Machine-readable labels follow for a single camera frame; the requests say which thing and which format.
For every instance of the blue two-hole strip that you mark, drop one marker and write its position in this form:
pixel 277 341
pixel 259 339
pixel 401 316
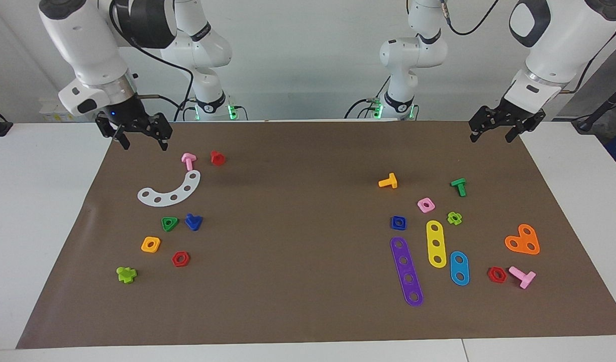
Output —
pixel 459 268

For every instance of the white curved strip with holes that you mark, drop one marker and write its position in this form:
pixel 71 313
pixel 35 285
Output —
pixel 165 201

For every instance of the black stand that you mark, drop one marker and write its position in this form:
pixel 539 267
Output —
pixel 597 113

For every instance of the brown table mat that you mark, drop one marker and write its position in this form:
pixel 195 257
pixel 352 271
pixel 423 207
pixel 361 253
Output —
pixel 298 261

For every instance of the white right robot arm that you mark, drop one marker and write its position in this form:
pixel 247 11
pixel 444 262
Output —
pixel 87 45

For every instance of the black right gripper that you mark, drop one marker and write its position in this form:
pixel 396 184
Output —
pixel 132 118

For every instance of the orange heart-shaped plate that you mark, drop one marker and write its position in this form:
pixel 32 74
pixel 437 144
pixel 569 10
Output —
pixel 522 240

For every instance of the white power strip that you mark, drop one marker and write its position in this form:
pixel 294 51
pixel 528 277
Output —
pixel 52 116

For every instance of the red hexagon nut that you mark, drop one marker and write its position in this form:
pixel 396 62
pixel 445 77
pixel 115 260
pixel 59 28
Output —
pixel 174 260
pixel 490 275

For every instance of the pink square nut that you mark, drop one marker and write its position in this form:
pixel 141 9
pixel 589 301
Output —
pixel 420 203

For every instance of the red toy screw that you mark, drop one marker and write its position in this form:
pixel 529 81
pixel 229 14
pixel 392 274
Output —
pixel 217 159

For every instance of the orange toy screw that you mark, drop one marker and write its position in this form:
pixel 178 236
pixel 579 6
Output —
pixel 390 182

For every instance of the green toy screw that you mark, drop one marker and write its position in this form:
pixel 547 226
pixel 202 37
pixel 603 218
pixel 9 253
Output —
pixel 459 186

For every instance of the blue toy screw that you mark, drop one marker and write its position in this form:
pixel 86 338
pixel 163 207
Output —
pixel 193 222

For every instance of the lime green cross nut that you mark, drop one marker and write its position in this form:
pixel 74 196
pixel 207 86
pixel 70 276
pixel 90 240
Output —
pixel 449 219

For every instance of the green triangle nut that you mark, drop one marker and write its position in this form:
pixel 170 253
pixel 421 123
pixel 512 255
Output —
pixel 174 220

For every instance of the purple four-hole strip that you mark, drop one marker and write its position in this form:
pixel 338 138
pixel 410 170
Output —
pixel 406 269

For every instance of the pink toy screw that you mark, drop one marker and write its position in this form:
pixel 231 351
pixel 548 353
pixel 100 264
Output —
pixel 189 161
pixel 525 278

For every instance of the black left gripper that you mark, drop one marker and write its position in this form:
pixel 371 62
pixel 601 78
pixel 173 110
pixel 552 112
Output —
pixel 506 116

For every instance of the yellow three-hole strip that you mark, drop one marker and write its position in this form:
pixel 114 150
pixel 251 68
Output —
pixel 436 251

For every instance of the lime green cross screw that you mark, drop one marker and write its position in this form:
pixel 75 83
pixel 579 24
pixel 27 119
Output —
pixel 125 275

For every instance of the orange square nut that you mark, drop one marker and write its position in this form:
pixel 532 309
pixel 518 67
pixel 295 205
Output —
pixel 143 246

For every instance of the blue square nut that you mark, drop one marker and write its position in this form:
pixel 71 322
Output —
pixel 393 225

